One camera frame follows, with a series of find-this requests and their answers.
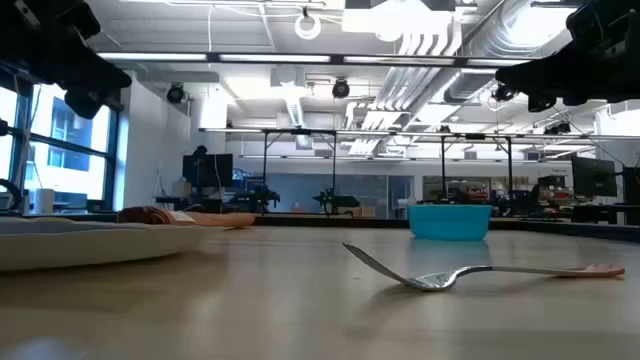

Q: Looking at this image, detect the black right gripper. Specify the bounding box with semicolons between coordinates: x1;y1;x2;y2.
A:
494;45;640;104

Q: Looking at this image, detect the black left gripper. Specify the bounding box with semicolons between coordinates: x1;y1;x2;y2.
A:
0;30;134;101

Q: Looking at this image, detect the teal plastic bowl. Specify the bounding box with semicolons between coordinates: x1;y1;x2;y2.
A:
406;203;494;242

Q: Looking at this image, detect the black computer monitor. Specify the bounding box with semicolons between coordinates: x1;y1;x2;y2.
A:
181;152;235;189
570;155;619;199

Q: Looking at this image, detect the white paper roll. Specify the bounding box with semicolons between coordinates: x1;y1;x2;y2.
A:
33;188;56;216

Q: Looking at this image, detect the long ceiling light bar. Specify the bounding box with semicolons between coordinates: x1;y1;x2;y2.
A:
95;51;534;70

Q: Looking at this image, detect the blue scalloped plate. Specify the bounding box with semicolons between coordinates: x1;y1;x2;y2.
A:
0;216;224;273

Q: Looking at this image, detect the orange folded cloth napkin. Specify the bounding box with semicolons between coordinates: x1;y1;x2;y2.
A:
117;205;258;229

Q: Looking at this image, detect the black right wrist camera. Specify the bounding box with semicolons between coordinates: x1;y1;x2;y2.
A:
526;93;558;114

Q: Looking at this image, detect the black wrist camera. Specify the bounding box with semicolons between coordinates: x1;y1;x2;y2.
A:
526;93;558;114
63;87;109;121

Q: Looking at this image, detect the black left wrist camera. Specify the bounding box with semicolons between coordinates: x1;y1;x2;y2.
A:
63;87;109;121

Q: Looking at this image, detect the silver ceiling air duct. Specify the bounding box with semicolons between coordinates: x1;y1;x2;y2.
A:
372;0;576;131

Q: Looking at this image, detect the black window frame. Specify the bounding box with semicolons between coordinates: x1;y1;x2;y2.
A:
0;64;124;212

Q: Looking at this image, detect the black metal station frame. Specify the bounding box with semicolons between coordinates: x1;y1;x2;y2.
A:
392;131;516;202
198;127;339;202

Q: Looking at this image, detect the white coiled ceiling cable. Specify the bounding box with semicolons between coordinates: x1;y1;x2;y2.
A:
293;6;323;42

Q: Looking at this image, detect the metal fork with pink handle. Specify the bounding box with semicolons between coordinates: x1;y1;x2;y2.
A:
342;242;627;293

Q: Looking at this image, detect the black long table rail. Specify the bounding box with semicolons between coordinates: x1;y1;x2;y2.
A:
0;212;640;244

